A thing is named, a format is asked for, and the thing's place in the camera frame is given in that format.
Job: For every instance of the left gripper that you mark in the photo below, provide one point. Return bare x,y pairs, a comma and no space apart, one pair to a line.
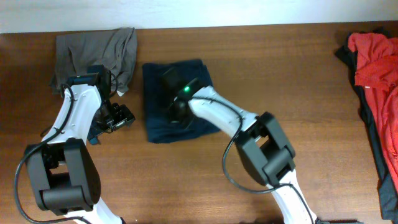
123,116

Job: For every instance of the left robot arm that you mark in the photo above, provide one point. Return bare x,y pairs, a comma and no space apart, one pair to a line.
62,174

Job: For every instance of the black garment under red shirt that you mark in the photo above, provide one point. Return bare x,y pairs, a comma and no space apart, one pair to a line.
385,187

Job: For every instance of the red shirt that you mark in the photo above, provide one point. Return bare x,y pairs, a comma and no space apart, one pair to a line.
377,74

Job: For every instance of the navy blue garment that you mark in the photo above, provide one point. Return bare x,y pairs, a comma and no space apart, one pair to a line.
160,127

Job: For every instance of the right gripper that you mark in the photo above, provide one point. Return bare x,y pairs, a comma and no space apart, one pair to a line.
173,117

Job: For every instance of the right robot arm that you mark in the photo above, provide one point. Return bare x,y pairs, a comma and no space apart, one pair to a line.
264,149

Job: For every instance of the grey folded shirt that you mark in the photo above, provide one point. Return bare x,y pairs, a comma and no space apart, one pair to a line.
116,50

